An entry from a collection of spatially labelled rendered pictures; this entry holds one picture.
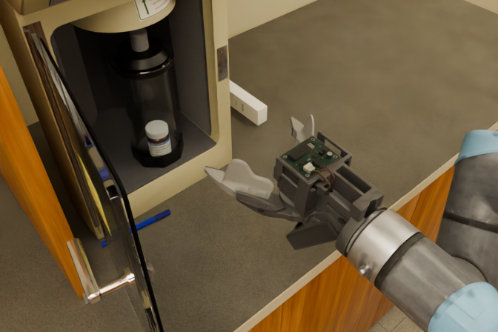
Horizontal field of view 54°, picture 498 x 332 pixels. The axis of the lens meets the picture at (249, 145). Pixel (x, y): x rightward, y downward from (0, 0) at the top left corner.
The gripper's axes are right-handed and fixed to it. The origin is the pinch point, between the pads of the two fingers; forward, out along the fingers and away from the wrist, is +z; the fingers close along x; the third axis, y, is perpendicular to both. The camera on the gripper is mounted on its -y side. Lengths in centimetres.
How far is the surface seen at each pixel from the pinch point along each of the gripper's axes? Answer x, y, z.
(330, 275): -19, -47, -6
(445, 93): -70, -30, 5
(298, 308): -10, -50, -6
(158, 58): -1.2, 0.1, 24.4
